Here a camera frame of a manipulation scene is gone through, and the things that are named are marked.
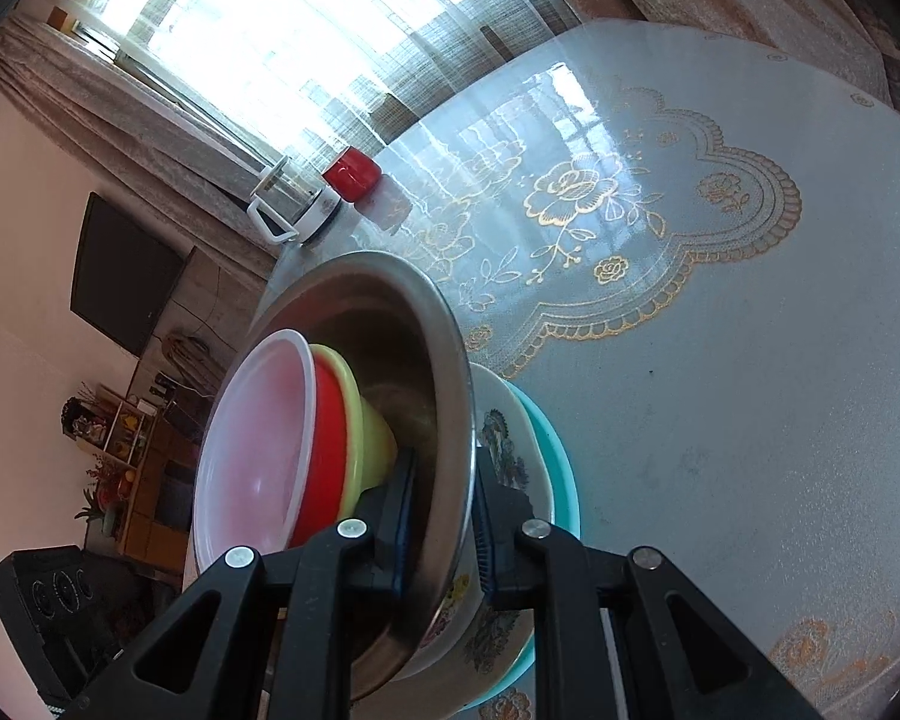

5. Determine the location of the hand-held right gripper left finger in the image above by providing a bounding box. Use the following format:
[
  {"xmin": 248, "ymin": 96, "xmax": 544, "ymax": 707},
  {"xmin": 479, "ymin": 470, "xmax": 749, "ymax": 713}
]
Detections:
[{"xmin": 45, "ymin": 452, "xmax": 419, "ymax": 720}]

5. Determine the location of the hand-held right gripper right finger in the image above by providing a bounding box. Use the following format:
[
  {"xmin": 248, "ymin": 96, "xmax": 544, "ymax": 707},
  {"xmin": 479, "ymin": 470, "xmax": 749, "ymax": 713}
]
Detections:
[{"xmin": 471, "ymin": 457, "xmax": 826, "ymax": 720}]

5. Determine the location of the large floral deep plate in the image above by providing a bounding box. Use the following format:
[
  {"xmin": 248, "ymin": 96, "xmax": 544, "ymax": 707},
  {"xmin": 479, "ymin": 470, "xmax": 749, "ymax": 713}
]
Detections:
[{"xmin": 412, "ymin": 361, "xmax": 556, "ymax": 680}]

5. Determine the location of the yellow bowl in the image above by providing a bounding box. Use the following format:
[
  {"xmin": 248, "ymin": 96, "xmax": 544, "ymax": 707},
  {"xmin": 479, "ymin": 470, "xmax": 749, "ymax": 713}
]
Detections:
[{"xmin": 307, "ymin": 343, "xmax": 400, "ymax": 518}]

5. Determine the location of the teal plate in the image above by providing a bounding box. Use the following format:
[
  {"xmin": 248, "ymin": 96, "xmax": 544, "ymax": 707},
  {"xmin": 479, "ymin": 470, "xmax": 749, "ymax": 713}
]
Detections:
[{"xmin": 465, "ymin": 382, "xmax": 582, "ymax": 710}]

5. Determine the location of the red plastic bowl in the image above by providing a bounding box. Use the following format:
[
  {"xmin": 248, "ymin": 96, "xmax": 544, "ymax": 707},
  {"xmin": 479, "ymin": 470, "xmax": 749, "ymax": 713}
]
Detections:
[{"xmin": 193, "ymin": 330, "xmax": 346, "ymax": 586}]

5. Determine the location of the stainless steel bowl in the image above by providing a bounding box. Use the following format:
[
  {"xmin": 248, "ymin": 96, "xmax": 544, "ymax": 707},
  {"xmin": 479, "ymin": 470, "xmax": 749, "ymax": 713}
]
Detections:
[{"xmin": 251, "ymin": 251, "xmax": 477, "ymax": 702}]

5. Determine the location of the wooden cabinet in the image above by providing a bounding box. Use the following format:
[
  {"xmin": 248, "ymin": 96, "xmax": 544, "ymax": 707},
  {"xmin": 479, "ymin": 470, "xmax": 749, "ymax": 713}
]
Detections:
[{"xmin": 116, "ymin": 405, "xmax": 218, "ymax": 563}]

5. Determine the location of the shelf with decorations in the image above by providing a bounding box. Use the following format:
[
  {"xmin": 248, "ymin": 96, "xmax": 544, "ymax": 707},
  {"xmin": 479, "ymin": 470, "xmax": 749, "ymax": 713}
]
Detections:
[{"xmin": 60, "ymin": 382, "xmax": 158, "ymax": 473}]

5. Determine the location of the white glass electric kettle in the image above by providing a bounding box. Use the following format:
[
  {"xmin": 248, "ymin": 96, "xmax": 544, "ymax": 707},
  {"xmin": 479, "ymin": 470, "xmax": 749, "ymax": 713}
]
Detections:
[{"xmin": 247, "ymin": 157, "xmax": 342, "ymax": 245}]

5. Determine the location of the red mug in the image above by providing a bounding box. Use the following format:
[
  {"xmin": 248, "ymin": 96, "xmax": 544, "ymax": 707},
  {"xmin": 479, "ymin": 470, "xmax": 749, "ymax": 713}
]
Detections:
[{"xmin": 322, "ymin": 150, "xmax": 383, "ymax": 202}]

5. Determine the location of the white sheer curtain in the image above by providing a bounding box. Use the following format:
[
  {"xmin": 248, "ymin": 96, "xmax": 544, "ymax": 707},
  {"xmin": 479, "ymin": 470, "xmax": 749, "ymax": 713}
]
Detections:
[{"xmin": 67, "ymin": 0, "xmax": 593, "ymax": 188}]

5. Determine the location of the black wall television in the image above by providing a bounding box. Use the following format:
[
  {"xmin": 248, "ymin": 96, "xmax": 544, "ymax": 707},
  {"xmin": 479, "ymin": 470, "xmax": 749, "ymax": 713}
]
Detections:
[{"xmin": 70, "ymin": 193, "xmax": 188, "ymax": 355}]

